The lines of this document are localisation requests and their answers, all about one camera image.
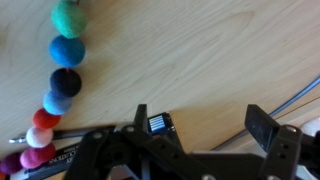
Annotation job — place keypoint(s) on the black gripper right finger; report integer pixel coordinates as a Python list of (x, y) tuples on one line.
[(286, 146)]

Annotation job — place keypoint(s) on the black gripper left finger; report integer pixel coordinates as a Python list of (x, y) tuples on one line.
[(131, 146)]

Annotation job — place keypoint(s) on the black pen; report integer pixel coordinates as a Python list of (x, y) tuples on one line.
[(64, 134)]

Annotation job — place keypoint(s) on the stack of books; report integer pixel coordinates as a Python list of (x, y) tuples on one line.
[(160, 124)]

